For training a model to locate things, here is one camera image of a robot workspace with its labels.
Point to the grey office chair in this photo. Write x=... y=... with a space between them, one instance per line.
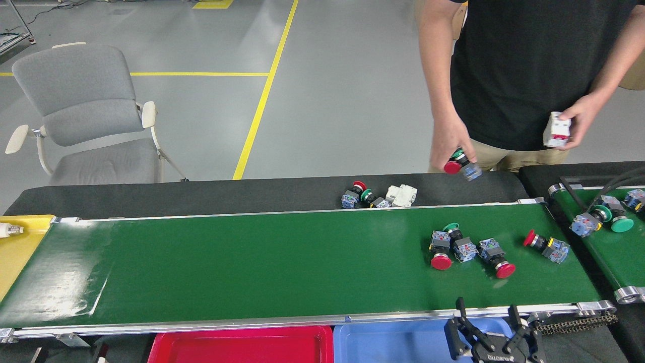
x=80 y=85

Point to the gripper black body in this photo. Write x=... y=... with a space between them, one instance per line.
x=501 y=358

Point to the person's left forearm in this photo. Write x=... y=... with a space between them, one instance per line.
x=617 y=65

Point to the yellow plastic tray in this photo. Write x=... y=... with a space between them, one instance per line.
x=15 y=262

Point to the person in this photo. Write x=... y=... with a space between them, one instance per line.
x=529 y=65

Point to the potted plant tan pot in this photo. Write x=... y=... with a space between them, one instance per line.
x=636 y=78

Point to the person's right hand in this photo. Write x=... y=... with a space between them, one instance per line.
x=448 y=138

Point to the white circuit breaker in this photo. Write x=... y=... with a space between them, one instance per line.
x=556 y=130
x=401 y=195

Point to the blue plastic bin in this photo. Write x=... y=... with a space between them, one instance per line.
x=393 y=345

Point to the red plastic bin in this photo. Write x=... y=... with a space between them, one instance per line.
x=242 y=348

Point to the white light bulb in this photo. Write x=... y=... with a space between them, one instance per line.
x=10 y=230

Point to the person's right forearm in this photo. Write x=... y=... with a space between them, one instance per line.
x=443 y=91

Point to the person's left hand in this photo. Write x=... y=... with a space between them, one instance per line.
x=587 y=113

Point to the metal wheeled rack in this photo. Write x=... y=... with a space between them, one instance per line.
x=12 y=43

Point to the short green conveyor belt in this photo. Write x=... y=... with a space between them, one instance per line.
x=609 y=257

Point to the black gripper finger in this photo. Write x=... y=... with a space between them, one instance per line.
x=456 y=340
x=535 y=345

